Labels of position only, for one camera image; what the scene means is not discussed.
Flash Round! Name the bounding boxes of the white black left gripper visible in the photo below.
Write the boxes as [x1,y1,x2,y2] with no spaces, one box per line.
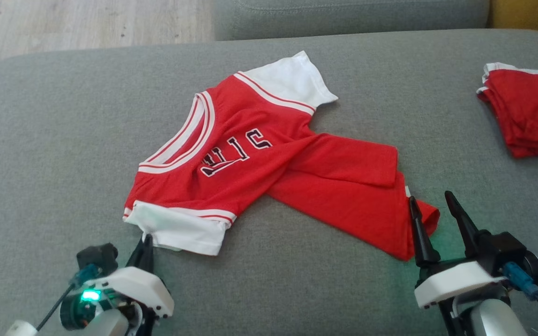
[92,234,175,319]

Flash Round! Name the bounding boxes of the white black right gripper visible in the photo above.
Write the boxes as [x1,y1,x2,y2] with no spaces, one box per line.
[408,190,508,310]

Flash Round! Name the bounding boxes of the red basketball jersey white sleeves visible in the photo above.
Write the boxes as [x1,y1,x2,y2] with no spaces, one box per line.
[122,50,440,262]

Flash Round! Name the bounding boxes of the red shorts white side stripe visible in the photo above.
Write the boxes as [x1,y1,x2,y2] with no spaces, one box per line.
[476,62,538,161]

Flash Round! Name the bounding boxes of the large grey sofa seat cushion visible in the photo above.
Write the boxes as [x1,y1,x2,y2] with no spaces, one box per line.
[0,29,538,336]

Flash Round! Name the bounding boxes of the wide yellow sofa backrest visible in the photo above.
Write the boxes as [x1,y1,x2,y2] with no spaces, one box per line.
[488,0,538,39]

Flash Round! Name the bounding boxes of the blue left camera connector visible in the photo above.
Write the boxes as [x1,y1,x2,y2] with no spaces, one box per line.
[70,264,102,286]

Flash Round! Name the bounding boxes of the blue camera connector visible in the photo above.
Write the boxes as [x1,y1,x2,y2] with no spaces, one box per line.
[503,261,538,300]
[70,264,102,286]

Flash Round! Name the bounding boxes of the blue right camera connector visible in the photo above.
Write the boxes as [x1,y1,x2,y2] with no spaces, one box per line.
[503,261,538,300]

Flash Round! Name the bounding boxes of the black left camera cable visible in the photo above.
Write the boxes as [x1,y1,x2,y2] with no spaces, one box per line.
[35,284,76,332]

